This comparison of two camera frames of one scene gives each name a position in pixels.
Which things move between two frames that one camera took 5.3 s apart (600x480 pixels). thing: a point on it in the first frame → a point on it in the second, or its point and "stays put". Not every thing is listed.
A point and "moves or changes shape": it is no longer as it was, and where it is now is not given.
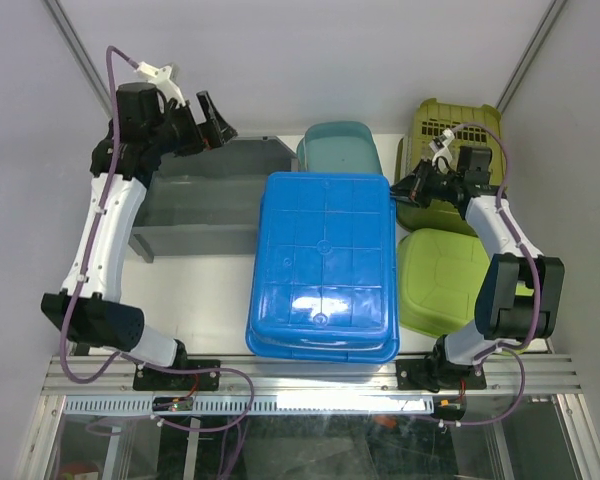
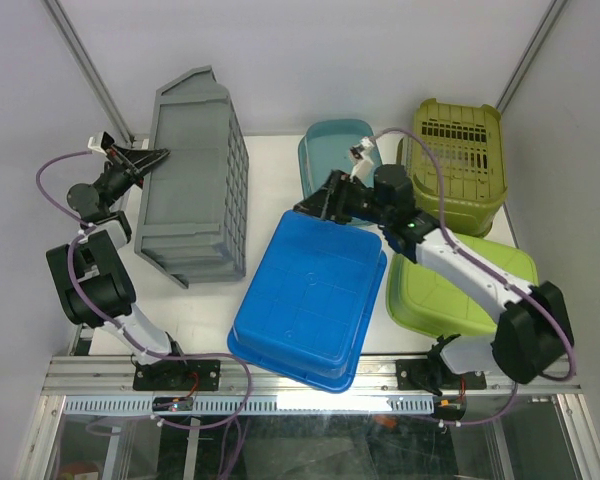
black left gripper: [217, 131] → [141, 159]
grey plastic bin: [208, 202] moves or changes shape
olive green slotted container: [471, 124] stays put
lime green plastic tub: [439, 276] stays put
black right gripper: [407, 187] → [324, 203]
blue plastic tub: [326, 274] moves or changes shape
